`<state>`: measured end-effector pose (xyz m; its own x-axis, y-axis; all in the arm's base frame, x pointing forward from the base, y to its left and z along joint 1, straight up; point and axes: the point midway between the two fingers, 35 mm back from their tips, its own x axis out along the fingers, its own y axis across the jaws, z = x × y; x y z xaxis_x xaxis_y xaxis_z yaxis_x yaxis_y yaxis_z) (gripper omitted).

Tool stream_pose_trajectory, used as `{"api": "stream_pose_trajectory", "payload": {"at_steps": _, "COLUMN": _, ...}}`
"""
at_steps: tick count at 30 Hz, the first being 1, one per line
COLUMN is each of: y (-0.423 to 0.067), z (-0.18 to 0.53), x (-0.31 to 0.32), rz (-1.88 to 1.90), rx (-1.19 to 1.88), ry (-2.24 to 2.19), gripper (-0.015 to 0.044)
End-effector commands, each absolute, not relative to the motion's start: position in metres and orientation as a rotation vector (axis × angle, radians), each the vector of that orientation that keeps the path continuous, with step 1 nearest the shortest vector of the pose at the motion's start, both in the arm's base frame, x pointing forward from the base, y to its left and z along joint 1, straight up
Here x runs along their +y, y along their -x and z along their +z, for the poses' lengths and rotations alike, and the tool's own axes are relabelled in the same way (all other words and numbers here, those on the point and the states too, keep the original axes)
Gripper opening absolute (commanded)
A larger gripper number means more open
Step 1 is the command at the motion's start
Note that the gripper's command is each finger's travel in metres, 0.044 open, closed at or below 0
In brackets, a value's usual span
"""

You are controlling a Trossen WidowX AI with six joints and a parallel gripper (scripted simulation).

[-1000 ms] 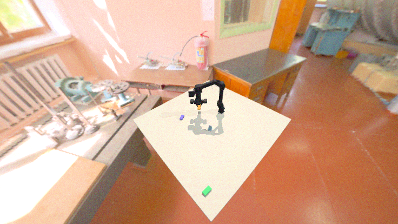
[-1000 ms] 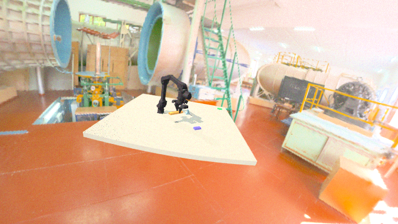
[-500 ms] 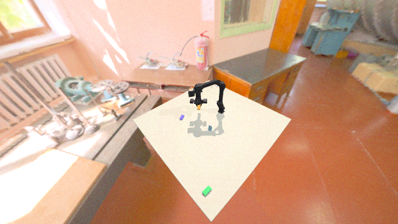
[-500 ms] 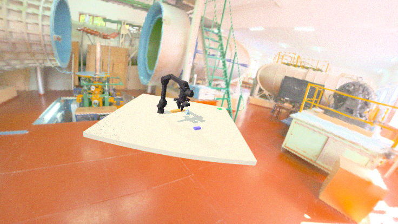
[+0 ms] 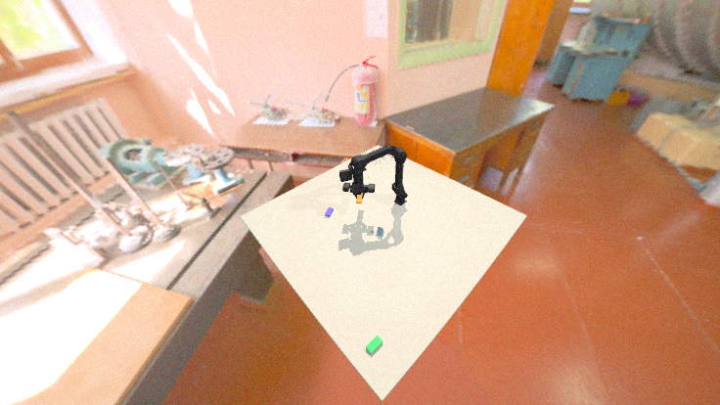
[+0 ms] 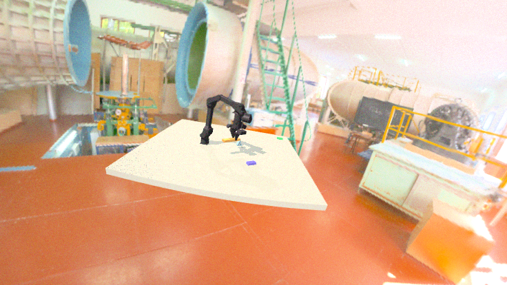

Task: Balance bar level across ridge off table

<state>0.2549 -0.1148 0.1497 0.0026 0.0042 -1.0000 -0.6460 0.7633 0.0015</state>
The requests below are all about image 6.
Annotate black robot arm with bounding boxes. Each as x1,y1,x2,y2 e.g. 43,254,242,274
199,94,252,145

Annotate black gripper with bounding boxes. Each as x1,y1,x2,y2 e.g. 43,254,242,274
226,120,247,140

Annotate yellow bar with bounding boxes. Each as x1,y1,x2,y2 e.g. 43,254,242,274
222,138,240,143

